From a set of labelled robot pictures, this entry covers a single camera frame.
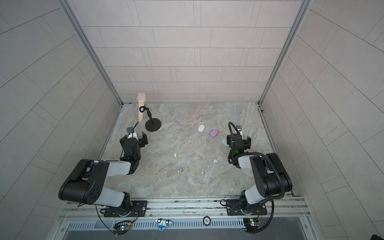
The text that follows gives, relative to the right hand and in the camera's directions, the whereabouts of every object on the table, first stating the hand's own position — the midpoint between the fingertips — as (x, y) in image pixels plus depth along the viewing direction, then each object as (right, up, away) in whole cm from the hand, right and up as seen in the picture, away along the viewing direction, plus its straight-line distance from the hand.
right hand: (239, 133), depth 94 cm
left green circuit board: (-60, -37, -30) cm, 76 cm away
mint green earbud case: (-10, -5, -2) cm, 12 cm away
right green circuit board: (-1, -38, -27) cm, 47 cm away
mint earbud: (-38, -12, -6) cm, 40 cm away
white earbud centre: (-16, -15, -8) cm, 23 cm away
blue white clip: (-42, -36, -29) cm, 63 cm away
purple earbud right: (-20, -23, -15) cm, 34 cm away
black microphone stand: (-58, +5, +8) cm, 59 cm away
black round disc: (-22, -37, -26) cm, 51 cm away
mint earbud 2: (-24, -20, -12) cm, 33 cm away
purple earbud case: (-16, 0, +4) cm, 17 cm away
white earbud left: (-40, -12, -6) cm, 42 cm away
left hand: (-64, +2, -4) cm, 64 cm away
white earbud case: (-24, +3, +5) cm, 25 cm away
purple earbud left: (-36, -19, -12) cm, 43 cm away
